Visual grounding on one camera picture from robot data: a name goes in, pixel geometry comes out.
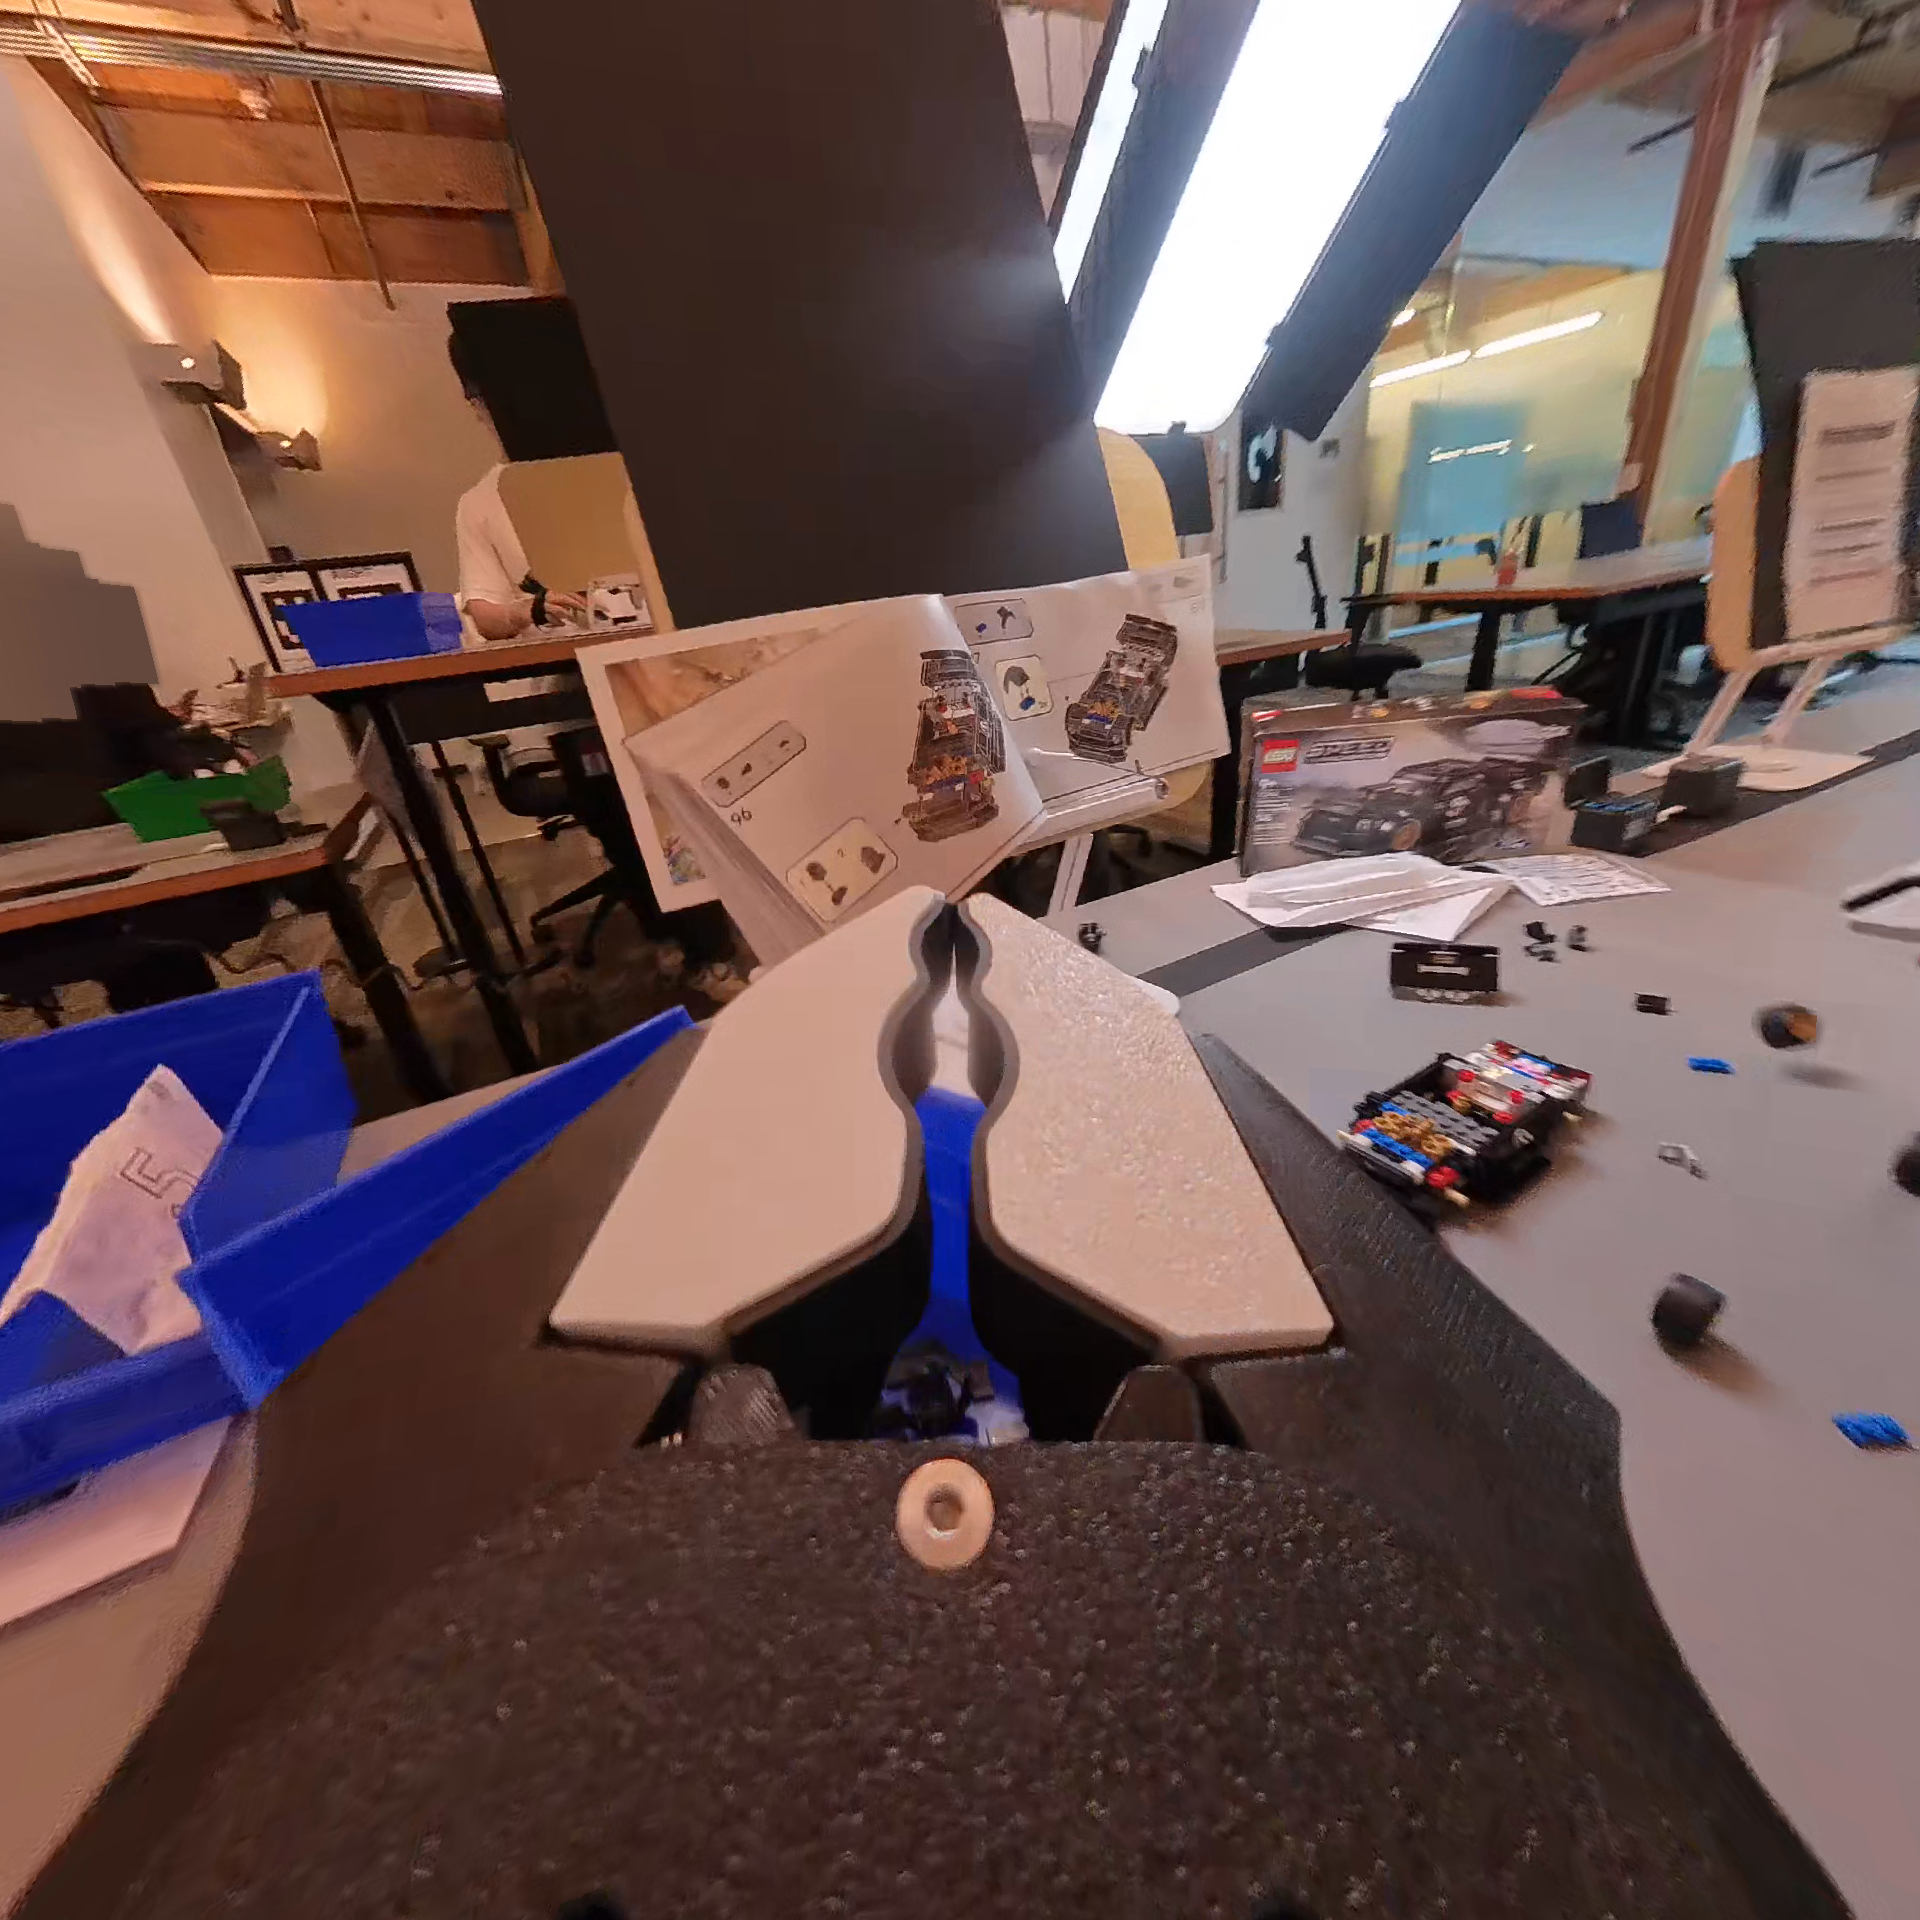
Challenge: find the wooden desk with black legs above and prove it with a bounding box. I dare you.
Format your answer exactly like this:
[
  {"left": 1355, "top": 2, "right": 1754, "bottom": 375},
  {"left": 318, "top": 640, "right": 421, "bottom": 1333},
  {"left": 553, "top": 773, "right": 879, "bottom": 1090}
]
[
  {"left": 0, "top": 794, "right": 453, "bottom": 1104},
  {"left": 241, "top": 622, "right": 662, "bottom": 1073}
]

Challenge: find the green plastic bin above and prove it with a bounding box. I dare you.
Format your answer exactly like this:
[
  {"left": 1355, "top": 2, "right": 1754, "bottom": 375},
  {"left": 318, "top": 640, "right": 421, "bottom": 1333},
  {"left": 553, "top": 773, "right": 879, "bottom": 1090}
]
[{"left": 106, "top": 757, "right": 295, "bottom": 845}]

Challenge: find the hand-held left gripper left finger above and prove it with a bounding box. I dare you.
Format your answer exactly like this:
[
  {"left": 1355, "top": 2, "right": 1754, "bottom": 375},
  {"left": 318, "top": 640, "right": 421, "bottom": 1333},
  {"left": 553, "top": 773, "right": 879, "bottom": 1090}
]
[{"left": 548, "top": 885, "right": 954, "bottom": 1438}]

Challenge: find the long wooden desk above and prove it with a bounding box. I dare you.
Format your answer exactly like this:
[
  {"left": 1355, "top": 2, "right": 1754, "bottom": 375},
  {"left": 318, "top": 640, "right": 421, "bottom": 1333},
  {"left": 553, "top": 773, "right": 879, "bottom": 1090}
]
[{"left": 1342, "top": 536, "right": 1715, "bottom": 735}]

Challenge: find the framed printed marker board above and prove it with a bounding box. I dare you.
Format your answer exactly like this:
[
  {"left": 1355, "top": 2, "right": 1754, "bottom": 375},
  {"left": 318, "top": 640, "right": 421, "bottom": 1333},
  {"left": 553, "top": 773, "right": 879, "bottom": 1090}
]
[{"left": 230, "top": 550, "right": 425, "bottom": 671}]

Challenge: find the black lego car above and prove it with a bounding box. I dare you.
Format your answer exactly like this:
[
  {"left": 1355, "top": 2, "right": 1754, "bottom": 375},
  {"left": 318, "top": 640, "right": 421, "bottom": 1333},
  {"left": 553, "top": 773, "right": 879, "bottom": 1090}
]
[{"left": 1340, "top": 1040, "right": 1596, "bottom": 1207}]

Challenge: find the tan desk divider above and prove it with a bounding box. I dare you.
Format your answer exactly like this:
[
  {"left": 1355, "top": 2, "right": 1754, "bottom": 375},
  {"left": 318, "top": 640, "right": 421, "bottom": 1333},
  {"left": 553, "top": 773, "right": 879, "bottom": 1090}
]
[{"left": 495, "top": 449, "right": 682, "bottom": 633}]

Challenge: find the white booklet stand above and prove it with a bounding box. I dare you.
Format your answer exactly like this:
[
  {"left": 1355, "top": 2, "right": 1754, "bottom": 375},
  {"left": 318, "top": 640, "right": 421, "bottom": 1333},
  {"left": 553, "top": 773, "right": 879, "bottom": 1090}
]
[{"left": 1020, "top": 773, "right": 1203, "bottom": 916}]

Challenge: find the lego instruction booklet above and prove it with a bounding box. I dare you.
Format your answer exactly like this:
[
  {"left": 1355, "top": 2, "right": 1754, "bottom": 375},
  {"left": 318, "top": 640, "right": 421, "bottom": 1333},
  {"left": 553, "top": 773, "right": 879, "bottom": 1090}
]
[{"left": 575, "top": 557, "right": 1234, "bottom": 962}]

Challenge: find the blue plastic bin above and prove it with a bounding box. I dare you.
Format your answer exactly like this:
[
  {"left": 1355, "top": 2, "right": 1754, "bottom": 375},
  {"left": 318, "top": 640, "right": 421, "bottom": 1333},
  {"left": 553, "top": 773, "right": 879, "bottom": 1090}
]
[
  {"left": 0, "top": 1007, "right": 1037, "bottom": 1508},
  {"left": 0, "top": 970, "right": 362, "bottom": 1306},
  {"left": 277, "top": 590, "right": 466, "bottom": 665}
]

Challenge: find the white printed sheet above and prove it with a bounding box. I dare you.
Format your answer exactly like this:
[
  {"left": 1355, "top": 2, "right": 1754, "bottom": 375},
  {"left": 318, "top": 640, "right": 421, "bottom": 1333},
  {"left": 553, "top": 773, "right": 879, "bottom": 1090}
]
[{"left": 1476, "top": 853, "right": 1670, "bottom": 905}]

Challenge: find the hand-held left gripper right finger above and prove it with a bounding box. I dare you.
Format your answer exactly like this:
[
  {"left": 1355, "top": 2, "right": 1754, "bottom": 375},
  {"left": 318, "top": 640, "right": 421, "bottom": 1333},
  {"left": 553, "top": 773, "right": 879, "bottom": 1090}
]
[{"left": 964, "top": 890, "right": 1338, "bottom": 1442}]

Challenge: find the black lego set box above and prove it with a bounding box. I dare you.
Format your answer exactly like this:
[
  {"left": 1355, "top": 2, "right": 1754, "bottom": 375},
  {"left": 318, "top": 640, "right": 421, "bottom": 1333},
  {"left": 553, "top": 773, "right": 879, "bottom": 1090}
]
[{"left": 1236, "top": 693, "right": 1589, "bottom": 876}]

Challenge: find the black office chair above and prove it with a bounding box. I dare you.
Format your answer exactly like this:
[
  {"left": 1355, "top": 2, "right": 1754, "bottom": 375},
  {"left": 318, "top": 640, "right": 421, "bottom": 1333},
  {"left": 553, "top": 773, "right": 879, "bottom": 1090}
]
[
  {"left": 1295, "top": 536, "right": 1425, "bottom": 701},
  {"left": 470, "top": 719, "right": 649, "bottom": 965}
]

